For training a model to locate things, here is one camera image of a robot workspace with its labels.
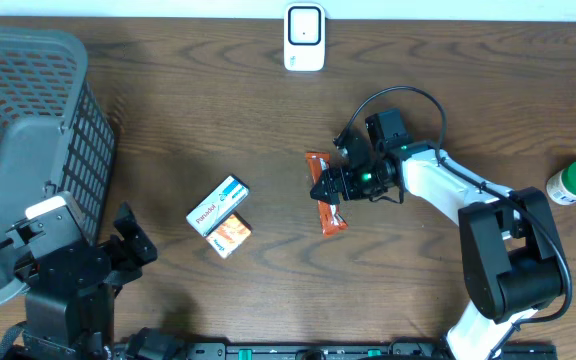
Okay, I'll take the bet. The grey plastic basket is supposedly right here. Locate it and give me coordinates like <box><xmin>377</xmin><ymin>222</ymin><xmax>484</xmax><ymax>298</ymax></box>
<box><xmin>0</xmin><ymin>25</ymin><xmax>117</xmax><ymax>310</ymax></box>

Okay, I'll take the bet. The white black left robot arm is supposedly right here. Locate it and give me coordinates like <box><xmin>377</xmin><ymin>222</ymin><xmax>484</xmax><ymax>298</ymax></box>
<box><xmin>0</xmin><ymin>203</ymin><xmax>158</xmax><ymax>359</ymax></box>

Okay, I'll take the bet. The green lid white jar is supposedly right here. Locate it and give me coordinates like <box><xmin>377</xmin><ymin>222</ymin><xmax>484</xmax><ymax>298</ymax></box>
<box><xmin>546</xmin><ymin>161</ymin><xmax>576</xmax><ymax>205</ymax></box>

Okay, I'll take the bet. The orange Top chocolate bar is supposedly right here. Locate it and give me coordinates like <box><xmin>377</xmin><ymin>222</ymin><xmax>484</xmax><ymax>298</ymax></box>
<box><xmin>305</xmin><ymin>152</ymin><xmax>348</xmax><ymax>236</ymax></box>

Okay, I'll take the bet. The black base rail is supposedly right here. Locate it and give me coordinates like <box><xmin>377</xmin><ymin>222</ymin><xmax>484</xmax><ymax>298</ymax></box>
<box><xmin>112</xmin><ymin>327</ymin><xmax>559</xmax><ymax>360</ymax></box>

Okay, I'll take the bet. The orange small box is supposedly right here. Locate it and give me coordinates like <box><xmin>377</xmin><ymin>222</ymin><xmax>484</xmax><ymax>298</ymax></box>
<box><xmin>206</xmin><ymin>212</ymin><xmax>252</xmax><ymax>259</ymax></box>

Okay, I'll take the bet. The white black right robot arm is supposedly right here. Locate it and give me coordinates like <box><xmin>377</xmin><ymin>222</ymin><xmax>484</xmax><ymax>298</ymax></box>
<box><xmin>306</xmin><ymin>132</ymin><xmax>572</xmax><ymax>359</ymax></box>

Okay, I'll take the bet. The white blue Panadol box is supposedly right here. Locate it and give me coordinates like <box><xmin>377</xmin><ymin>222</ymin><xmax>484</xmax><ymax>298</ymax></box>
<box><xmin>186</xmin><ymin>176</ymin><xmax>249</xmax><ymax>237</ymax></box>

